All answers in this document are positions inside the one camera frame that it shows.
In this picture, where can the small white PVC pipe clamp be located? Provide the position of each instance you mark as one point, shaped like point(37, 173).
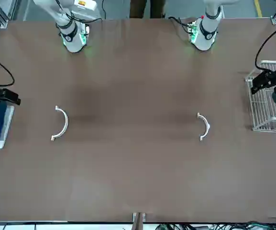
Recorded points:
point(207, 127)

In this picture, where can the aluminium camera mount post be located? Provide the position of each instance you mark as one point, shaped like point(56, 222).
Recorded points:
point(139, 220)

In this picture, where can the person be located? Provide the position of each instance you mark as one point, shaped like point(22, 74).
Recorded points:
point(137, 8)

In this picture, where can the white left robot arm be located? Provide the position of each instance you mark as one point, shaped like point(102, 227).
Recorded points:
point(204, 40)

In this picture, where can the large white PVC pipe clamp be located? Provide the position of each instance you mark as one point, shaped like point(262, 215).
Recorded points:
point(66, 122)

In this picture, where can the green lit circuit board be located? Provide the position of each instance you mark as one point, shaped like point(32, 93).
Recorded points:
point(192, 31)
point(86, 36)

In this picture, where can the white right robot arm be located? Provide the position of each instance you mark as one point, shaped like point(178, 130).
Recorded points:
point(73, 43)

